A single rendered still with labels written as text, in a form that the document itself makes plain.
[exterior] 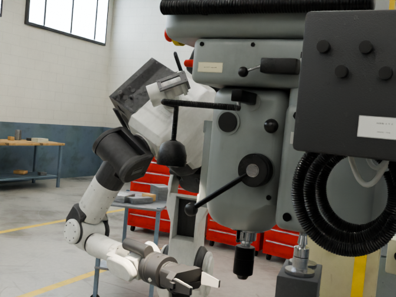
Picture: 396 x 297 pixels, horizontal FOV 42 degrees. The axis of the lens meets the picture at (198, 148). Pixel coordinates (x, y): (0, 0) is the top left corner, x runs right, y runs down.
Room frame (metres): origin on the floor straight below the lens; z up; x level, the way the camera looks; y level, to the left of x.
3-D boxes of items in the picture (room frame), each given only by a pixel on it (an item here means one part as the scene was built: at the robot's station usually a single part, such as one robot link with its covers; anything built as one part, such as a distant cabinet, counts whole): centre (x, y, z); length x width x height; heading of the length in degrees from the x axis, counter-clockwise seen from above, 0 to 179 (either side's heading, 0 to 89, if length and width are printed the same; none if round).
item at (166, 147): (1.25, 0.06, 1.46); 0.07 x 0.07 x 0.06
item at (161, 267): (1.35, 0.04, 1.13); 0.13 x 0.12 x 0.10; 138
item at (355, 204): (1.10, -0.30, 1.47); 0.24 x 0.19 x 0.26; 153
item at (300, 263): (1.54, -0.34, 1.16); 0.05 x 0.05 x 0.06
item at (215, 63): (1.17, -0.17, 1.68); 0.34 x 0.24 x 0.10; 63
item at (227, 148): (1.19, -0.14, 1.47); 0.21 x 0.19 x 0.32; 153
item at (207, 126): (1.24, -0.03, 1.45); 0.04 x 0.04 x 0.21; 63
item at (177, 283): (1.25, 0.01, 1.13); 0.06 x 0.02 x 0.03; 48
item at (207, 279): (1.33, -0.07, 1.13); 0.06 x 0.02 x 0.03; 48
